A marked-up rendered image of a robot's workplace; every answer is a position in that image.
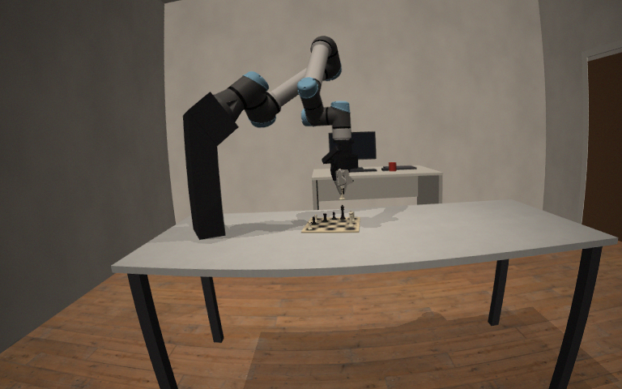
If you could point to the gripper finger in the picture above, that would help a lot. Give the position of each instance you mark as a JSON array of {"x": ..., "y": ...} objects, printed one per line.
[
  {"x": 348, "y": 179},
  {"x": 337, "y": 176}
]

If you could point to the chessboard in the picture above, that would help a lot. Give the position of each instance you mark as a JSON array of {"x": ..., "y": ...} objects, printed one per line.
[{"x": 332, "y": 226}]

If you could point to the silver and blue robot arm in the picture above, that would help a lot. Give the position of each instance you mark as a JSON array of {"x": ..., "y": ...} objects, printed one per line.
[{"x": 251, "y": 91}]

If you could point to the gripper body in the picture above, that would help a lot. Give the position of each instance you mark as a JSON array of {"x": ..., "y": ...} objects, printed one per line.
[{"x": 352, "y": 159}]

